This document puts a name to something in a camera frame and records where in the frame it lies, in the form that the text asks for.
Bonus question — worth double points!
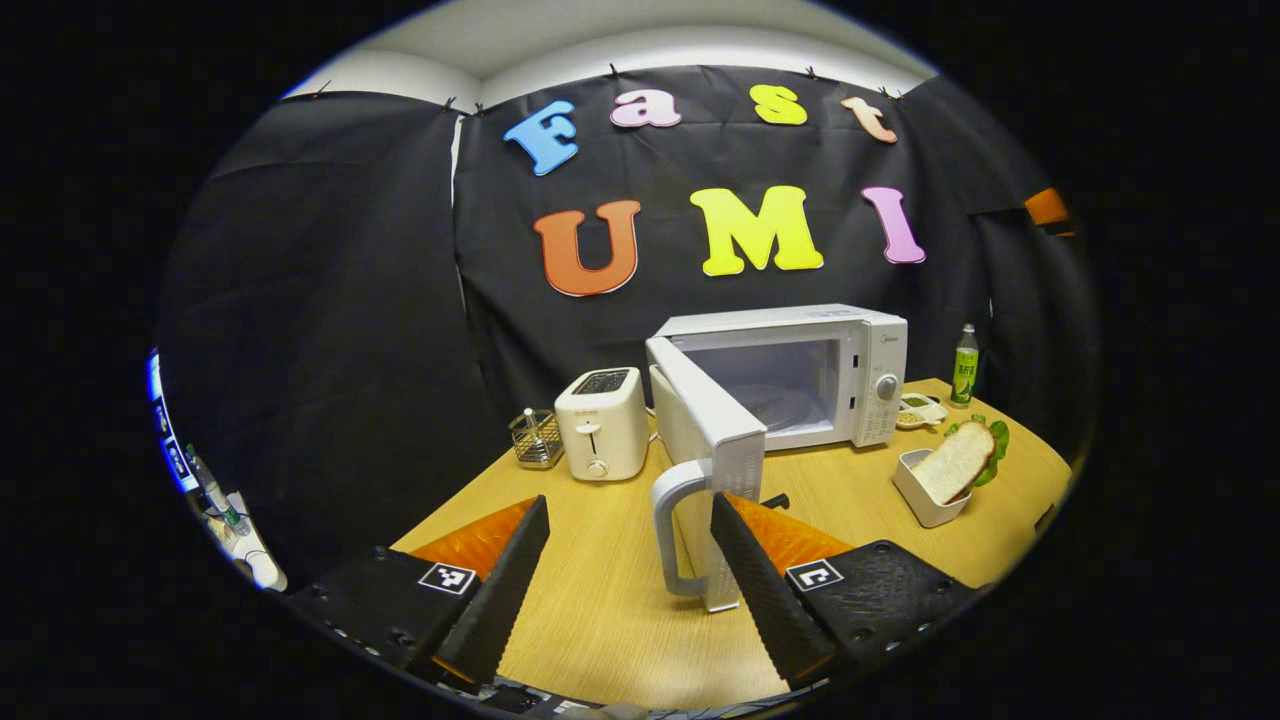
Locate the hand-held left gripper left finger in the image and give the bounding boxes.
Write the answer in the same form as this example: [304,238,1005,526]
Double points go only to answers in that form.
[285,495,553,691]

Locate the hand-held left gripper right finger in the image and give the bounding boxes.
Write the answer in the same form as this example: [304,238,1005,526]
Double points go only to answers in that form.
[710,492,986,693]

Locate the white microwave oven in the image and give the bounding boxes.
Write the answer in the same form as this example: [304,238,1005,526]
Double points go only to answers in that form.
[645,303,909,613]

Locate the sandwich with lettuce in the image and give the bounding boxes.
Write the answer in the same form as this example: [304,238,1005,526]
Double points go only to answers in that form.
[912,415,1011,505]

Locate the white rectangular food container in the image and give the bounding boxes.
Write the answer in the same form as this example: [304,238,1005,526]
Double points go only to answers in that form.
[892,448,973,529]

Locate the green drink bottle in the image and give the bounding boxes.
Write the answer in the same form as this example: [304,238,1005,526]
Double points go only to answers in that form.
[950,323,981,410]

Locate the white toaster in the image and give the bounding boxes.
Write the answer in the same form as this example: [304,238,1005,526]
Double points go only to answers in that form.
[554,366,651,482]

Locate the white divided snack dish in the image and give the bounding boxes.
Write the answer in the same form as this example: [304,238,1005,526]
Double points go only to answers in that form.
[895,392,949,431]

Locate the white cluttered side table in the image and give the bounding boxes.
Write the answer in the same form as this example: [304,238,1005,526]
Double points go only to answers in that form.
[185,445,288,593]

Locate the black backdrop cloth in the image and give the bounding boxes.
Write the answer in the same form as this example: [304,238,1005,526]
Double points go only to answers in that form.
[155,65,1101,591]

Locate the wire mesh basket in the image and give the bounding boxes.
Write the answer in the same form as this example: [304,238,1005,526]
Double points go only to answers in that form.
[508,407,566,471]

